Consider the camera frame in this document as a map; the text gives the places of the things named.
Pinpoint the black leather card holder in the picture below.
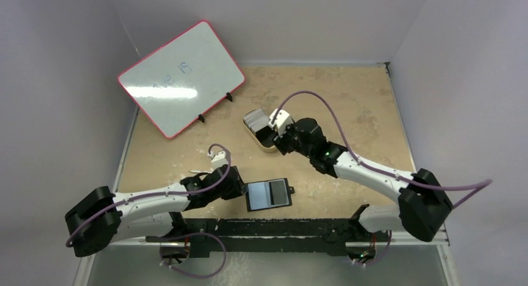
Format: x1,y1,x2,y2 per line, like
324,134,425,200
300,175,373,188
245,178,295,212

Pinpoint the dark credit card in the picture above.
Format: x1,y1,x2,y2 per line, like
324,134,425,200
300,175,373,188
269,179,289,206

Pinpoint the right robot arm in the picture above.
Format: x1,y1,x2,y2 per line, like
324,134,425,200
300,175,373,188
269,113,453,242

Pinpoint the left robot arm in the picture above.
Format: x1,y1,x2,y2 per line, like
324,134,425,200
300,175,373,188
65,164,247,257

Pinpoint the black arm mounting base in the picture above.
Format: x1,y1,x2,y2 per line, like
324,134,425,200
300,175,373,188
146,212,389,259

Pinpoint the stack of credit cards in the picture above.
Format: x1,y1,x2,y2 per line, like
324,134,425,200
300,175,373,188
243,108,270,133

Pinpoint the beige plastic tray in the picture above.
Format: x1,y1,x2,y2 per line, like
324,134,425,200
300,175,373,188
242,118,277,153

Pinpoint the pink framed whiteboard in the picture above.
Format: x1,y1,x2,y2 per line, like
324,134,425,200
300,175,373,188
118,21,245,139

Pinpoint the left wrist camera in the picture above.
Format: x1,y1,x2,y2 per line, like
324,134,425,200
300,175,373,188
208,150,230,169

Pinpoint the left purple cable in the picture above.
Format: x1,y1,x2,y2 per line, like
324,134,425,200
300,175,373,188
65,143,233,249

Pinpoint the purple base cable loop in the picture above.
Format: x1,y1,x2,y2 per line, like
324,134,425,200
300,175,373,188
158,229,229,280

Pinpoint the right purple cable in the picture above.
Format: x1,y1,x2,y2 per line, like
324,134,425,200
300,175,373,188
270,90,493,211

